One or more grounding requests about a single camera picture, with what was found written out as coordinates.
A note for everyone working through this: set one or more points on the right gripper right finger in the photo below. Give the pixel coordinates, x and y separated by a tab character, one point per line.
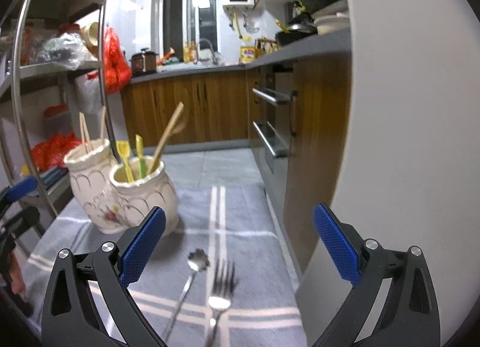
410	314

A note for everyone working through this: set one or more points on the yellow green plastic spoon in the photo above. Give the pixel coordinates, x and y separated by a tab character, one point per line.
140	156

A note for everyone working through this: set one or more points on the metal storage shelf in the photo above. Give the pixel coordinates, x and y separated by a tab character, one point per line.
30	79

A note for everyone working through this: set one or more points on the white ceramic double utensil holder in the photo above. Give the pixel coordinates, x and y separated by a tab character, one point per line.
113	204

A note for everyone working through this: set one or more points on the black wok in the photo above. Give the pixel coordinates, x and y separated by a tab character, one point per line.
294	32

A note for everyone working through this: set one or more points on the yellow oil bottle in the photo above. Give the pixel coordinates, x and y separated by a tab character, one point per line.
247	54

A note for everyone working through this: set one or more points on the grey striped table cloth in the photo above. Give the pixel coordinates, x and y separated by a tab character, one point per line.
232	223

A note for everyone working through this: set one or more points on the kitchen faucet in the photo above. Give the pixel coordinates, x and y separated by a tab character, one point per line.
212	58

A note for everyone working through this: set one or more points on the wooden kitchen cabinets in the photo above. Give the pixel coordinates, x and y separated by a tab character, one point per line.
221	109

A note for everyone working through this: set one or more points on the person's left hand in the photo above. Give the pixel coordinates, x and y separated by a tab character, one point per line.
17	282

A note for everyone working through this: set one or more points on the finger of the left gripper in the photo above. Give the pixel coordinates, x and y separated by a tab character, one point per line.
22	221
14	193

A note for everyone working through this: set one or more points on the built-in oven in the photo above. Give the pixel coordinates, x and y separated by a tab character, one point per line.
273	94

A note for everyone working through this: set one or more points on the white bowl on counter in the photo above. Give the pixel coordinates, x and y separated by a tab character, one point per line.
331	23

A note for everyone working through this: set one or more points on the gold fork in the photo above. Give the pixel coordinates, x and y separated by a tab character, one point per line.
178	128

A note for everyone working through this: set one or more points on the red hanging plastic bag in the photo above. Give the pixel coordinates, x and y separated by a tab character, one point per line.
117	71

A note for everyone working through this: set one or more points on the silver flower spoon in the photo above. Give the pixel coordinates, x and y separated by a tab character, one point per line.
198	262

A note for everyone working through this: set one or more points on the silver fork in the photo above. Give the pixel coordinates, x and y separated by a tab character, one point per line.
220	299

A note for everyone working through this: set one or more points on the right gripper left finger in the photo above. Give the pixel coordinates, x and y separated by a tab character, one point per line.
70	317

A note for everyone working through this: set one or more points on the wooden chopstick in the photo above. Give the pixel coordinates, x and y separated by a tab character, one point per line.
176	116
103	123
85	133

